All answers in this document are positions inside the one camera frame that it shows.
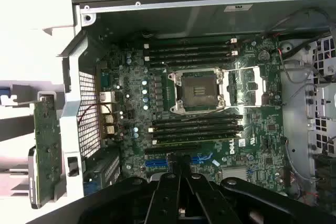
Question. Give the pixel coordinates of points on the open PC case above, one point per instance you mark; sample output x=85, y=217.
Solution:
x=157, y=24

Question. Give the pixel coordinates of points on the silver chipset heatsink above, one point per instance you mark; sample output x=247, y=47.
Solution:
x=233, y=172

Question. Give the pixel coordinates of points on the CPU socket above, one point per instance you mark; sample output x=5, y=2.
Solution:
x=199, y=90

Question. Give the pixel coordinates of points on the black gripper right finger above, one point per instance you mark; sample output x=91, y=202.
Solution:
x=210, y=203

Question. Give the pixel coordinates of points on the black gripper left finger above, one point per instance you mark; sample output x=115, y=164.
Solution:
x=162, y=200

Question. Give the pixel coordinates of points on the metal drive cage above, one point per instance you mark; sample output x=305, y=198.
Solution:
x=296, y=98

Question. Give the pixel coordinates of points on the green motherboard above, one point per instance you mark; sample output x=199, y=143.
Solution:
x=262, y=129

